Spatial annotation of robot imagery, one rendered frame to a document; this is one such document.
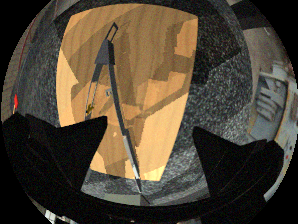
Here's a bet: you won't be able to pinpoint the light wooden board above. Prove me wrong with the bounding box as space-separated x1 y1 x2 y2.
56 3 198 181

